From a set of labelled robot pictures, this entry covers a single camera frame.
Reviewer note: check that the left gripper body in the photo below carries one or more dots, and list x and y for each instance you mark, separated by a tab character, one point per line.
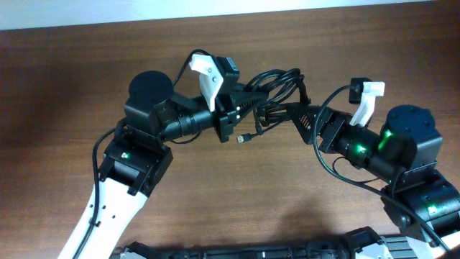
223	115

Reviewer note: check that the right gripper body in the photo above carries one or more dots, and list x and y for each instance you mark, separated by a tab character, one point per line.
326	126

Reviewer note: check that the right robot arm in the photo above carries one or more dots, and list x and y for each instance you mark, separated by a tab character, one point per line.
403	154

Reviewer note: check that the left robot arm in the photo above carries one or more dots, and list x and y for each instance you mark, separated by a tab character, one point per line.
137	157

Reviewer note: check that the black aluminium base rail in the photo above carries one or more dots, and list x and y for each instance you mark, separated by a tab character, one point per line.
361	243

